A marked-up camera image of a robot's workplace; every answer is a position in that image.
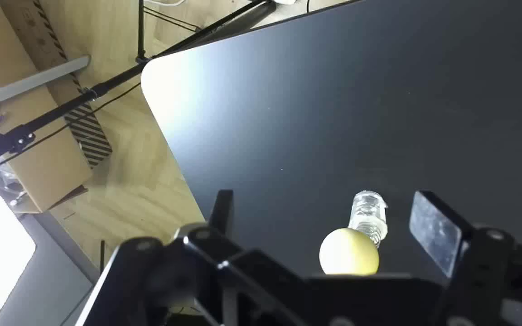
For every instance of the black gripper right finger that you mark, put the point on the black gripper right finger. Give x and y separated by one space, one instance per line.
440 231

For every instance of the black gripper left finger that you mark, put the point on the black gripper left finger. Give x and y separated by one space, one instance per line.
222 211

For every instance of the clear plastic bottle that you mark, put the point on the clear plastic bottle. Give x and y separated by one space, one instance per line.
369 217

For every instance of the pale yellow ball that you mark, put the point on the pale yellow ball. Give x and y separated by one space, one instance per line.
349 253

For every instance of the black tripod stand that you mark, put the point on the black tripod stand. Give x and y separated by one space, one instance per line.
92 92

